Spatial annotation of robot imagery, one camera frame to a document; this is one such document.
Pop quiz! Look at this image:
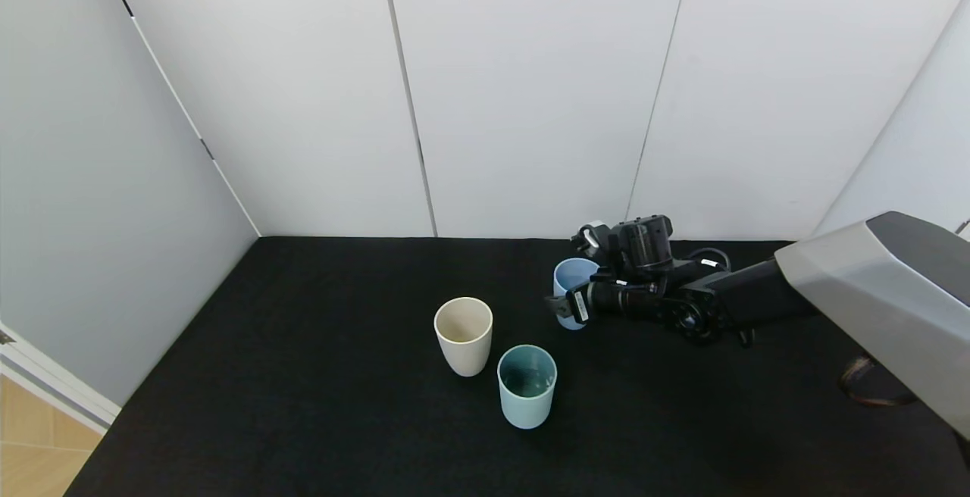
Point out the brown striped cable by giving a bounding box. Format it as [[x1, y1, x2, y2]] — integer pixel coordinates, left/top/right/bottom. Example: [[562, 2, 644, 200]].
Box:
[[837, 355, 919, 408]]

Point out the beige plastic cup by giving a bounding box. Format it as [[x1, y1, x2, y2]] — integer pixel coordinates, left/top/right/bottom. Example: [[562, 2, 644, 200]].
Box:
[[434, 297, 493, 377]]

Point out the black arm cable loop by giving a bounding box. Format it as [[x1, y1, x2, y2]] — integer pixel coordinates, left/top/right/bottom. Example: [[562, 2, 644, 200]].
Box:
[[682, 247, 733, 274]]

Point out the light blue plastic cup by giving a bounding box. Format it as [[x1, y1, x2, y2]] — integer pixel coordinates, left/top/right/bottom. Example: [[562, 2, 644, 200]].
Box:
[[552, 258, 601, 331]]

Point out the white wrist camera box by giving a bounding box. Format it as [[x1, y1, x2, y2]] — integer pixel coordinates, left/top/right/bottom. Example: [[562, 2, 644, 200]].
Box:
[[579, 222, 612, 257]]

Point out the black table cloth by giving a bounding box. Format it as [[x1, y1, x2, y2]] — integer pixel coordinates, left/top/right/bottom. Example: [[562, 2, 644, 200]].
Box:
[[64, 236, 970, 497]]

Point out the teal plastic cup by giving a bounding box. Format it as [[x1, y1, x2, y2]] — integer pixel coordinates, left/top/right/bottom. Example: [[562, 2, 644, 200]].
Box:
[[497, 344, 558, 430]]

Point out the white partition base rail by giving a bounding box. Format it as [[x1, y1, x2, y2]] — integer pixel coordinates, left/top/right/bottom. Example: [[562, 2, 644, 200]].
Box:
[[0, 319, 123, 436]]

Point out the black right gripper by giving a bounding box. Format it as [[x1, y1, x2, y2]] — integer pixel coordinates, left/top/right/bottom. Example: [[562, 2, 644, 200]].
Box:
[[543, 280, 627, 323]]

